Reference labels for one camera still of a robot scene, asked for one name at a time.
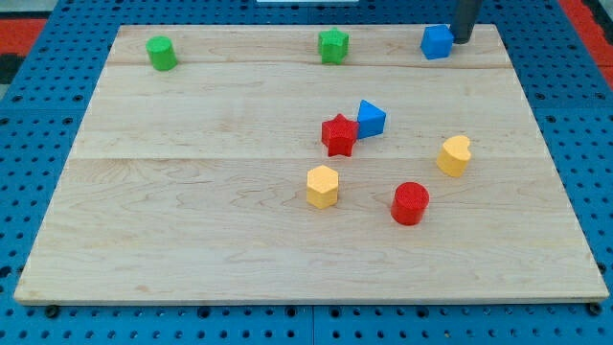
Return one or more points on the yellow hexagon block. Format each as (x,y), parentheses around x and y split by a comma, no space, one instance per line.
(322,187)

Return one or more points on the red star block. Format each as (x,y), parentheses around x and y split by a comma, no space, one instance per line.
(339,135)

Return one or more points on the green star block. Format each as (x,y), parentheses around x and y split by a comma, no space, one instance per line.
(333,46)

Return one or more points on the wooden board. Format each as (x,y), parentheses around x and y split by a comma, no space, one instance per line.
(189,186)

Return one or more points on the blue triangle block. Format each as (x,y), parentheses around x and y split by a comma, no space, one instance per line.
(371,120)

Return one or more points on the red cylinder block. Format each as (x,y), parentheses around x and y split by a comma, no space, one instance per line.
(409,204)

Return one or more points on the yellow heart block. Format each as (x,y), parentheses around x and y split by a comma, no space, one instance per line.
(454,155)

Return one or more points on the blue cube block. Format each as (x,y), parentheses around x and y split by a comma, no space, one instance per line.
(436,42)

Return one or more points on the green cylinder block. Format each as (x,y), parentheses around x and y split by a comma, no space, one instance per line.
(161,54)

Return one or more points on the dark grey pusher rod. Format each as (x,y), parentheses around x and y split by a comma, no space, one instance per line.
(464,19)

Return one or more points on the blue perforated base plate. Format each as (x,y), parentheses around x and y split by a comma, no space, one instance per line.
(42,109)

